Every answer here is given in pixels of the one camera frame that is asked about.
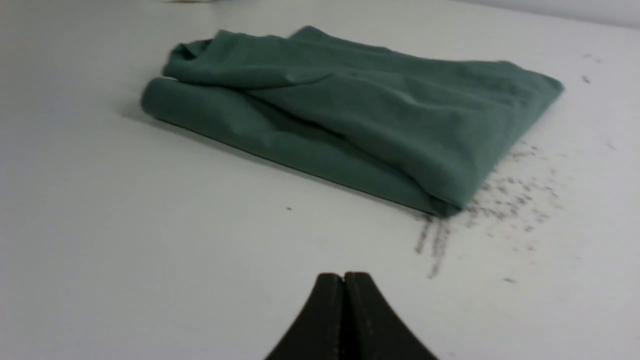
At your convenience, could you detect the right gripper black image-right left finger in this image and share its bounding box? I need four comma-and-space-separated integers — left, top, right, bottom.
267, 273, 345, 360

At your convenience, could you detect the right gripper black image-right right finger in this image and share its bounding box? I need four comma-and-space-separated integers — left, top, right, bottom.
343, 272, 437, 360

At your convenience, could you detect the green long sleeve shirt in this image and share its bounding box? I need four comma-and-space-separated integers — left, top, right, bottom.
141, 26, 564, 218

